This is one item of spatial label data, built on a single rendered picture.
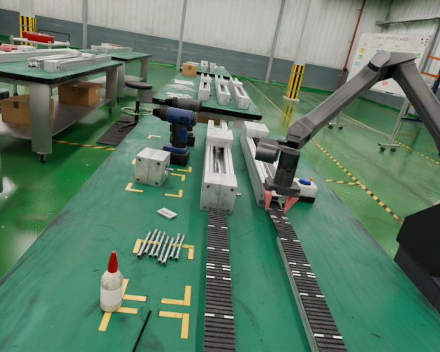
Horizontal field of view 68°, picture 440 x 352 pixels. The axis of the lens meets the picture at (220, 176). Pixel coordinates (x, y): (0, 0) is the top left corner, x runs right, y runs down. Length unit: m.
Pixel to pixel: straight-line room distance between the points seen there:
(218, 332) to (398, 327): 0.39
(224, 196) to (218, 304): 0.41
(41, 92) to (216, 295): 2.73
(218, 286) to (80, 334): 0.25
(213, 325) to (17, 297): 0.35
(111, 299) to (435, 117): 0.98
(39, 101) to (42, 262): 2.51
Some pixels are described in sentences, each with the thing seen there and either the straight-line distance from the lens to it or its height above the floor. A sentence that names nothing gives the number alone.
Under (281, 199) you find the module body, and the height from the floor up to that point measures 0.81.
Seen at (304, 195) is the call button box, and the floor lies 0.80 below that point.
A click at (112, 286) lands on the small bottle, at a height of 0.84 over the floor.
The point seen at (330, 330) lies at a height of 0.81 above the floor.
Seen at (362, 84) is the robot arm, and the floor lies 1.21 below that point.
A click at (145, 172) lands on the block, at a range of 1.10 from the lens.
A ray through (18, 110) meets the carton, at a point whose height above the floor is 0.36.
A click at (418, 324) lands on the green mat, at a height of 0.78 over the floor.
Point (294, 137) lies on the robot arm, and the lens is 0.98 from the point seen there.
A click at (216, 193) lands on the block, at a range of 0.96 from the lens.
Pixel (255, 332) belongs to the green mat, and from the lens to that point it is 0.66.
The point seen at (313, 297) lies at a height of 0.81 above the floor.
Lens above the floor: 1.25
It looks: 22 degrees down
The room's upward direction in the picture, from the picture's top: 10 degrees clockwise
